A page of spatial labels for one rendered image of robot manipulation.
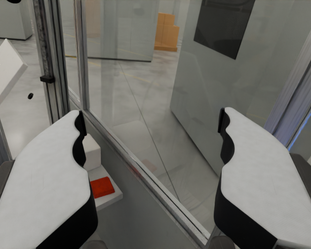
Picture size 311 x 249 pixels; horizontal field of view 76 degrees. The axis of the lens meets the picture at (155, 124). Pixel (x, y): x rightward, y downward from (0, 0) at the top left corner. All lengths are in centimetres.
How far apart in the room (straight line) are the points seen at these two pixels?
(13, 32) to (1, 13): 51
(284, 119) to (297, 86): 5
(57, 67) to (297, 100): 83
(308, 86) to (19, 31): 754
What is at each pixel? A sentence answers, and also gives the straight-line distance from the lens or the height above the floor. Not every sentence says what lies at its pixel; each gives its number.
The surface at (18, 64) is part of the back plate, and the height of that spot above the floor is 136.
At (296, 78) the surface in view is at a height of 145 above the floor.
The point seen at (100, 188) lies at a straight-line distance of 83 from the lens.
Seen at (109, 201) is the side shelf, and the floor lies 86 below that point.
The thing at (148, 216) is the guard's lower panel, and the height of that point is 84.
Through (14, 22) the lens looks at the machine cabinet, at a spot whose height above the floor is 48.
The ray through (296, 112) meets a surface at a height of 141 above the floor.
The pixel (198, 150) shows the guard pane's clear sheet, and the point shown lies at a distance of 49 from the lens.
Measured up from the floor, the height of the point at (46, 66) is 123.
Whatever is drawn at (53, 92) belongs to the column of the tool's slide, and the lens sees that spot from 100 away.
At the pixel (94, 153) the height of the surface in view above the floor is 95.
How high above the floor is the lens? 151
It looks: 31 degrees down
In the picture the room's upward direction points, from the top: 9 degrees clockwise
